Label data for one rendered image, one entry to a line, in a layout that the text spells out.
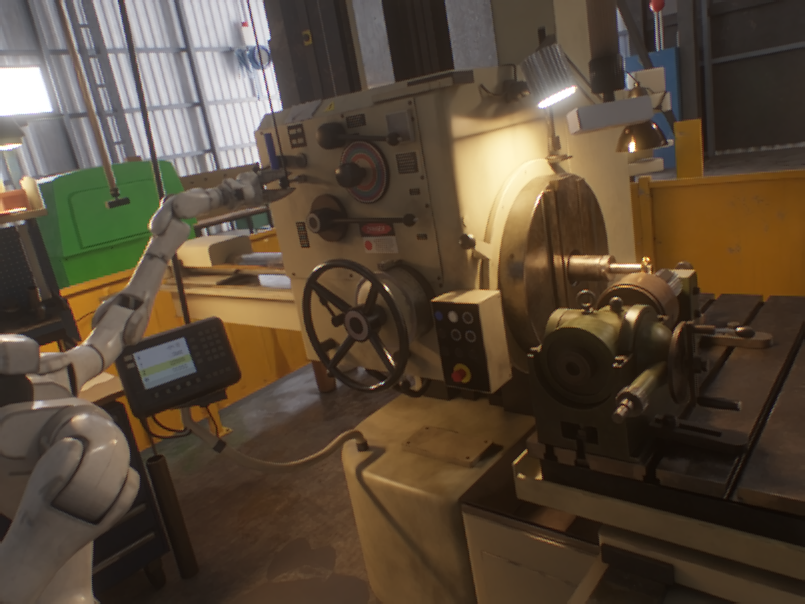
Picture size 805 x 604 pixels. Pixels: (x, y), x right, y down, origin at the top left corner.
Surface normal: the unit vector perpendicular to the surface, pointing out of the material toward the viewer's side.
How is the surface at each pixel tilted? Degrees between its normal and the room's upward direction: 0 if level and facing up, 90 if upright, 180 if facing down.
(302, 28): 90
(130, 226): 84
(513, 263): 73
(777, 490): 0
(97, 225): 84
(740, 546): 90
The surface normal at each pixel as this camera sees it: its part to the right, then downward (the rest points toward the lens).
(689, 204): -0.62, 0.30
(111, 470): 0.84, -0.25
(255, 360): 0.77, 0.04
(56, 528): 0.57, 0.10
